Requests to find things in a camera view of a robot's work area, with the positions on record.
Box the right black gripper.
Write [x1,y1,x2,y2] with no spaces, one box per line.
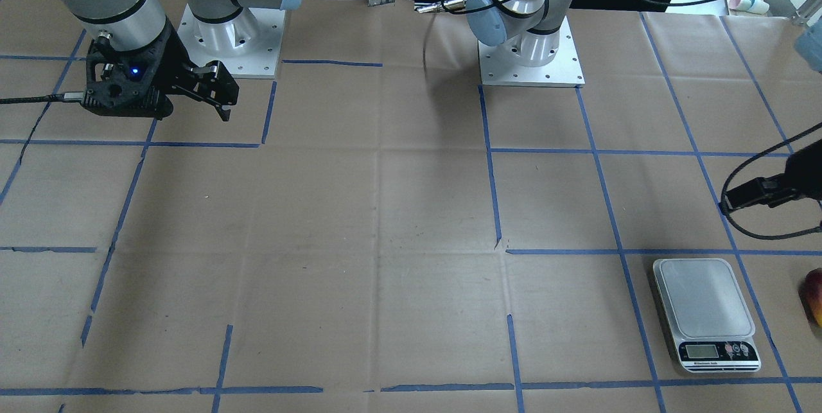
[153,21,239,121]

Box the red yellow mango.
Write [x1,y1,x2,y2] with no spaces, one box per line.
[798,268,821,328]

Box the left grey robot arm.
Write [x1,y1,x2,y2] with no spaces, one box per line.
[465,0,573,67]

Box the silver digital kitchen scale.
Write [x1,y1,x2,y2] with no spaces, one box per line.
[652,258,762,374]

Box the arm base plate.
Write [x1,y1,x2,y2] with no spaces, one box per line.
[177,6,290,80]
[478,17,586,88]

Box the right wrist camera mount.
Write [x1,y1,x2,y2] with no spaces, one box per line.
[80,33,173,120]

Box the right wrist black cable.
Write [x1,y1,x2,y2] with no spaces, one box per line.
[0,93,85,105]

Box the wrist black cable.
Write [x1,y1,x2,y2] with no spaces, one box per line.
[719,123,822,240]
[0,93,85,105]

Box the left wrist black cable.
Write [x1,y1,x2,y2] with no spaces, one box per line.
[719,123,822,240]

